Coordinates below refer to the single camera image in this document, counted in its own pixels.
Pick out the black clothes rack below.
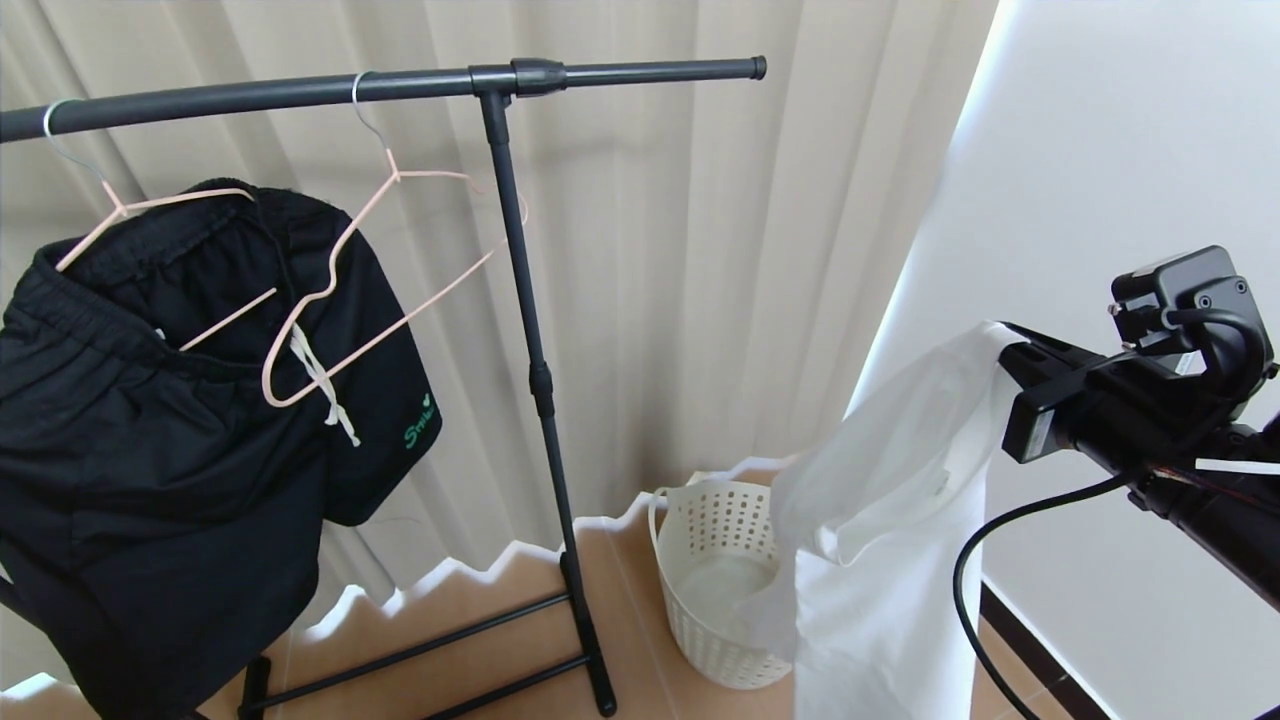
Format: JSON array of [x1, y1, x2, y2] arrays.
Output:
[[0, 57, 768, 720]]

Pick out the white garment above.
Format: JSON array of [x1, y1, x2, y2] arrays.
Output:
[[735, 320, 1028, 720]]

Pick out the black cable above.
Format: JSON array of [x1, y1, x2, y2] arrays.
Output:
[[952, 473, 1133, 720]]

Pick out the pink clothes hanger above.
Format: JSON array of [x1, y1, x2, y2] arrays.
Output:
[[42, 100, 279, 353], [262, 72, 529, 409]]

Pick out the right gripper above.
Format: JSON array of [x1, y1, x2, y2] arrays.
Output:
[[1002, 358, 1233, 483]]

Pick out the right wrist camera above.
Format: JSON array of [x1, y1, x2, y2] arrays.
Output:
[[1108, 245, 1278, 403]]

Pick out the beige curtain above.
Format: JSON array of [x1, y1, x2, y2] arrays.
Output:
[[0, 0, 1001, 691]]

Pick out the white laundry basket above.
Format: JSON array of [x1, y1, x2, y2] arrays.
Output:
[[648, 478, 801, 691]]

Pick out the black shorts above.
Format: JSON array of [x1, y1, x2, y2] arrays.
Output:
[[0, 178, 443, 720]]

